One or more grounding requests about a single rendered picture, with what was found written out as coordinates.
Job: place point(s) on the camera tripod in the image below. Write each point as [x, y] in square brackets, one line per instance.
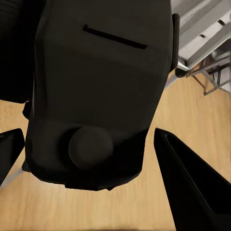
[198, 24]

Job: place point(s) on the desk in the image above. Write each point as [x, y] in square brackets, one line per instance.
[197, 43]

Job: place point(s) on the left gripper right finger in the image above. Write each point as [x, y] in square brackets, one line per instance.
[199, 197]

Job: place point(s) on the digital camera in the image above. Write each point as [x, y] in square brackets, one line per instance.
[91, 74]

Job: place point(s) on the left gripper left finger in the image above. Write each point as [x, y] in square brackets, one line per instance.
[11, 145]

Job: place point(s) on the taboret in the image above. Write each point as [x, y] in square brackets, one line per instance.
[215, 66]

